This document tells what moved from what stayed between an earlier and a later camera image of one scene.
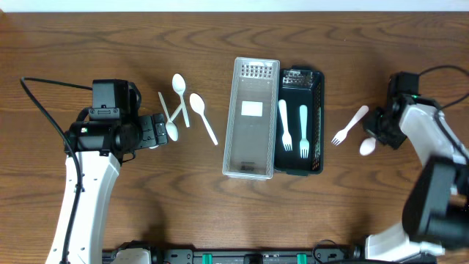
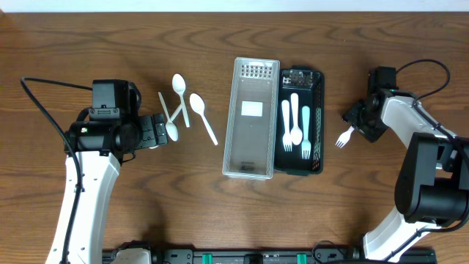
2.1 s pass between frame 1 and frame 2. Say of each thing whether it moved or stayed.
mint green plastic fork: stayed
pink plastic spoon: moved
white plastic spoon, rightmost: stayed
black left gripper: stayed
